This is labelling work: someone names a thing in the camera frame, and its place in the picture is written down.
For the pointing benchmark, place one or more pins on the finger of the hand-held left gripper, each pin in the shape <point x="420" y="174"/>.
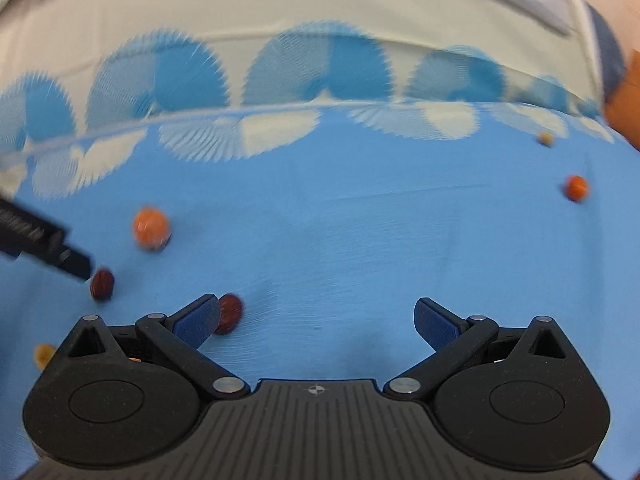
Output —
<point x="76" y="262"/>

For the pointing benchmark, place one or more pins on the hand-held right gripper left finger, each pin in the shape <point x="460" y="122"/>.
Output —
<point x="197" y="322"/>

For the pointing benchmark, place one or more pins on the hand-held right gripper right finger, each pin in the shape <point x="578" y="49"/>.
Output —
<point x="435" y="322"/>

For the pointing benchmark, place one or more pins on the dark red jujube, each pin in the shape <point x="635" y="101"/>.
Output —
<point x="102" y="284"/>
<point x="230" y="313"/>

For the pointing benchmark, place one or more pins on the orange round fruit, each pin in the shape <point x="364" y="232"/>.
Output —
<point x="151" y="227"/>

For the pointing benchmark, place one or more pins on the small yellow fruit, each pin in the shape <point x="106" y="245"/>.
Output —
<point x="546" y="139"/>
<point x="44" y="355"/>

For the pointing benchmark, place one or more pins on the blue and white printed bedsheet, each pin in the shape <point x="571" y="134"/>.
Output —
<point x="350" y="210"/>

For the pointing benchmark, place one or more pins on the small orange-red fruit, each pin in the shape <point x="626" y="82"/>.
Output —
<point x="576" y="188"/>

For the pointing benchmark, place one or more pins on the orange wooden furniture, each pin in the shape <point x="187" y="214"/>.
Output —
<point x="625" y="105"/>

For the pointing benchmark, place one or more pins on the blue-grey pillow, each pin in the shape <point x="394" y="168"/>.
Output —
<point x="607" y="55"/>

